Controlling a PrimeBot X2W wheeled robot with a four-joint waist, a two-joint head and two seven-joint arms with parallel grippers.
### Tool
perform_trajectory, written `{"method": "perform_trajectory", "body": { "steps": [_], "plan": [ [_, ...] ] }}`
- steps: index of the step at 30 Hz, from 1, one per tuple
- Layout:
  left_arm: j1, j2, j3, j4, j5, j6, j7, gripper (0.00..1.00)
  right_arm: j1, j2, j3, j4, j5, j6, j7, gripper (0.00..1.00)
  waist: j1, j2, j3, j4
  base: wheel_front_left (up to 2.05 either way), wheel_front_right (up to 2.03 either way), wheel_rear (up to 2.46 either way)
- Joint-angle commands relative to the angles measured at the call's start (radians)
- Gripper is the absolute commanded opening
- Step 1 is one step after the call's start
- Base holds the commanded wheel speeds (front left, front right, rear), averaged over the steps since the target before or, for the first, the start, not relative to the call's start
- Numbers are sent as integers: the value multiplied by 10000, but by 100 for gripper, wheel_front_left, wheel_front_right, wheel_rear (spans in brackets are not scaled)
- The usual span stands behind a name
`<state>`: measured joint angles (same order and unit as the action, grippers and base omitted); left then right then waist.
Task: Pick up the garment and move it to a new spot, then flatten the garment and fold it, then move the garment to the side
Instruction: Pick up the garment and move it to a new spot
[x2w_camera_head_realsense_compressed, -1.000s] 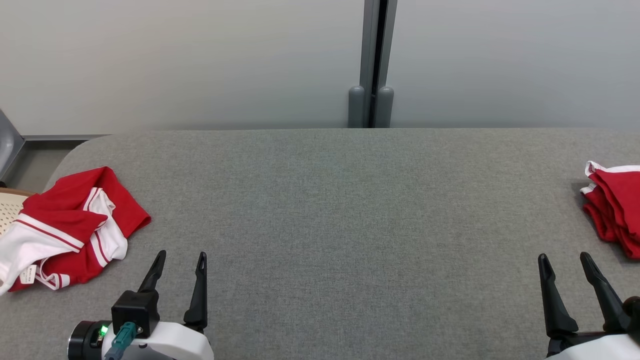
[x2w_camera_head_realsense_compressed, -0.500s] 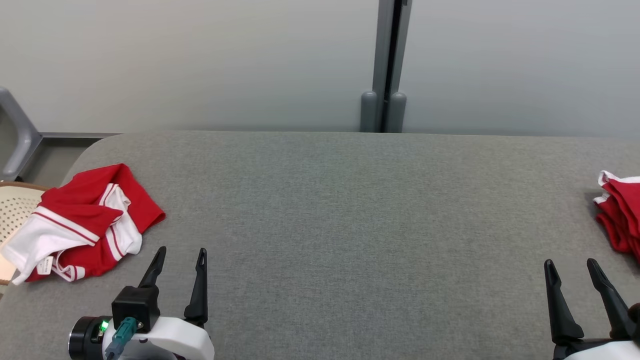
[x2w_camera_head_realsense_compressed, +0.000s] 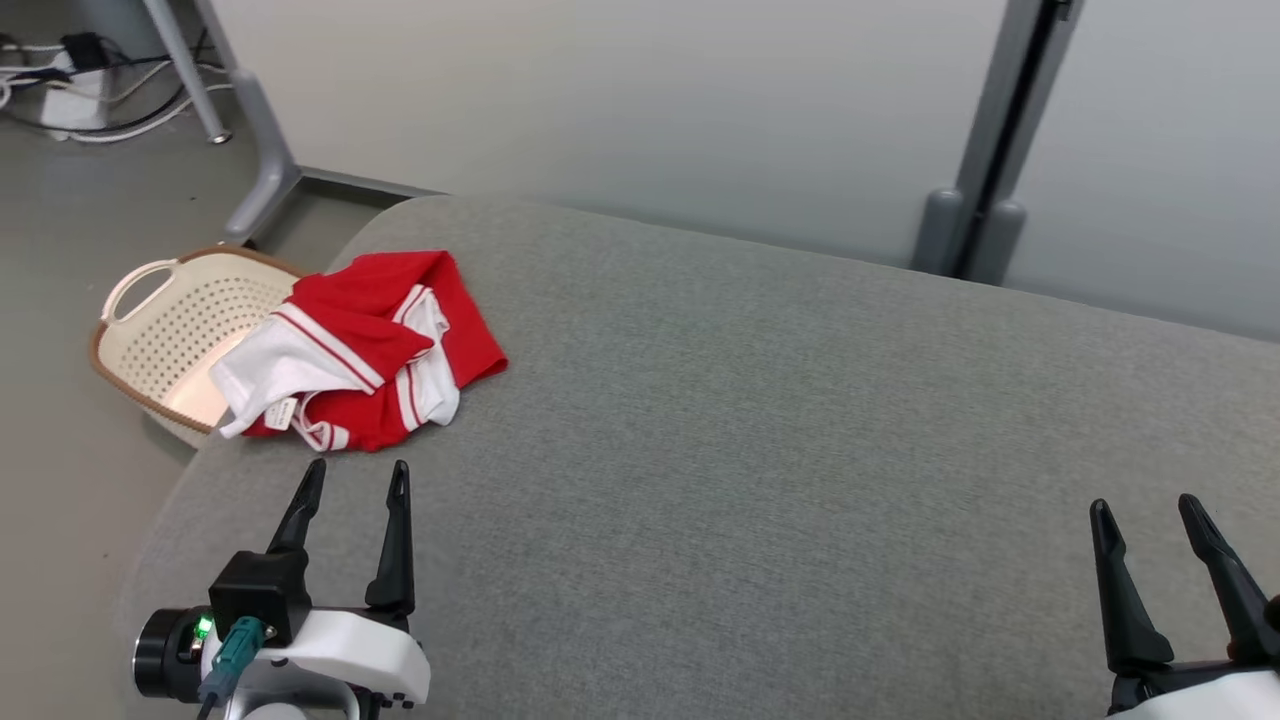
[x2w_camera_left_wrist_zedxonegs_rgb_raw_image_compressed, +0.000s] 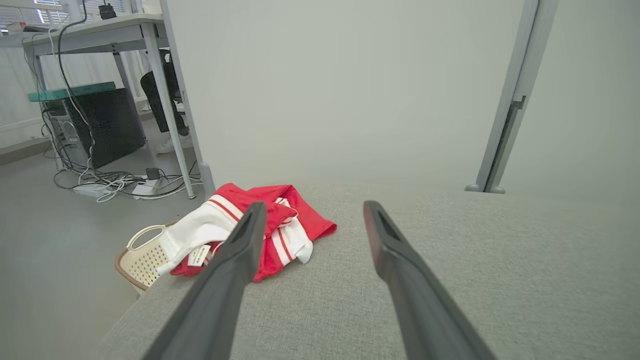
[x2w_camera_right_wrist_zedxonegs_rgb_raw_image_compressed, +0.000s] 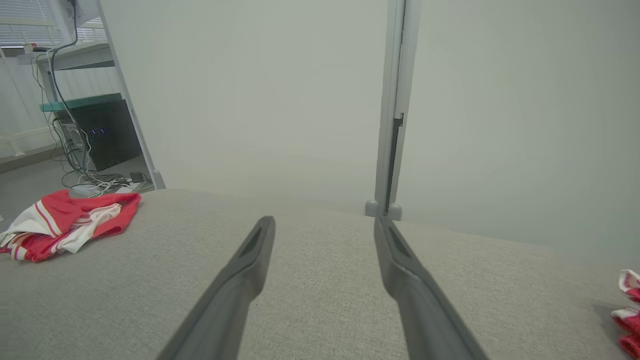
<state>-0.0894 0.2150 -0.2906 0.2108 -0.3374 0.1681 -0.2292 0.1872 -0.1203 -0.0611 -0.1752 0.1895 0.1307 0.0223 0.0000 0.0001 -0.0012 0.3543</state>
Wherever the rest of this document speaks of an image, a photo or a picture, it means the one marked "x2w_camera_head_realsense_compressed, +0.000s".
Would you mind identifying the grey fabric sofa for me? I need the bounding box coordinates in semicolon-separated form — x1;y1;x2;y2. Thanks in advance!
112;193;1280;720

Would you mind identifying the white floor cable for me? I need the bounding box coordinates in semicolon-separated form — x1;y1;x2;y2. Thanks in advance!
0;40;233;145

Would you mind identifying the black power adapter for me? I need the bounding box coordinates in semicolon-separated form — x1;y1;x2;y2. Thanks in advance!
60;32;111;71

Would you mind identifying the white power strip with cables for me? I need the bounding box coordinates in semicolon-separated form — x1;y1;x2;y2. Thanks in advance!
0;30;216;136

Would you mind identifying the red and white shirt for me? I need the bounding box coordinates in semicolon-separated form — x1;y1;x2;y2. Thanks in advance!
210;250;509;453

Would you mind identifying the teal left camera connector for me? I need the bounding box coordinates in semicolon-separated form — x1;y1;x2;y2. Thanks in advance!
197;617;266;706

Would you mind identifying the cream perforated laundry basket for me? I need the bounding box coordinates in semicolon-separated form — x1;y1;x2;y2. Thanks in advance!
90;247;311;448

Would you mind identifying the thin grey table leg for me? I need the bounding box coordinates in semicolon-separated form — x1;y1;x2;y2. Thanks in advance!
140;0;234;145

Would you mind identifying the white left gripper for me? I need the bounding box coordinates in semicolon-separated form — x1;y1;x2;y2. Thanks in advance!
205;458;433;713

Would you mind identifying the grey partition post with foot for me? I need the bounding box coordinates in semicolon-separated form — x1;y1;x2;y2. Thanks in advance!
190;0;303;247
965;0;1077;287
913;0;1041;276

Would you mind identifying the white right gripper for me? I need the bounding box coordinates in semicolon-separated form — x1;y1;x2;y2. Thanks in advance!
1089;493;1280;720

